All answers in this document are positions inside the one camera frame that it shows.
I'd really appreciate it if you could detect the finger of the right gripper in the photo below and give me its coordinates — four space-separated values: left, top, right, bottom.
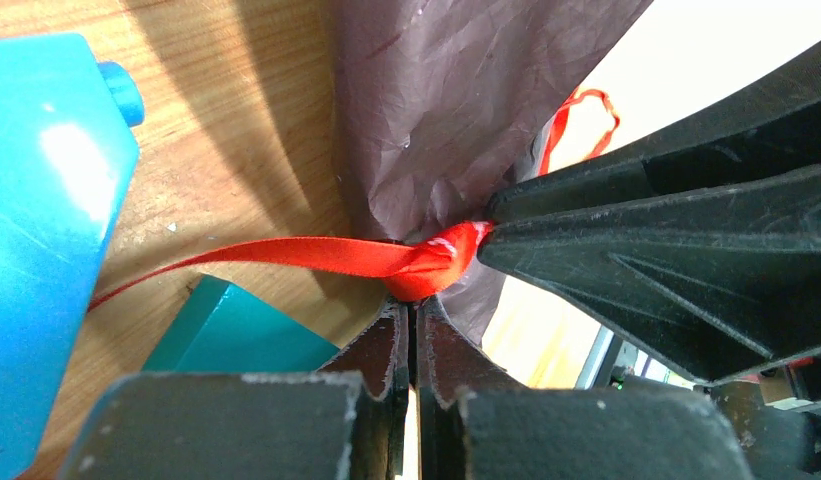
486 40 821 224

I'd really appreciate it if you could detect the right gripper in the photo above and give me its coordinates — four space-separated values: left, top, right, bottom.
478 164 821 479

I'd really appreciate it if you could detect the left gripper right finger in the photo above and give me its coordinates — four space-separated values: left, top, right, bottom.
416 298 752 479

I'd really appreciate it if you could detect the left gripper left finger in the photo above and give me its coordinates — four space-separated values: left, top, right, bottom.
58 299 409 479

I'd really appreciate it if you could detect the red ribbon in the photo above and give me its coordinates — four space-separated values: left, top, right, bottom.
85 87 622 314

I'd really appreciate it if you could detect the teal toy block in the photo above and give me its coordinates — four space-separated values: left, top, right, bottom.
142 275 339 373

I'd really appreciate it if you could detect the blue sloped toy block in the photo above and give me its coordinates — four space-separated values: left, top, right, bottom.
0 33 145 479

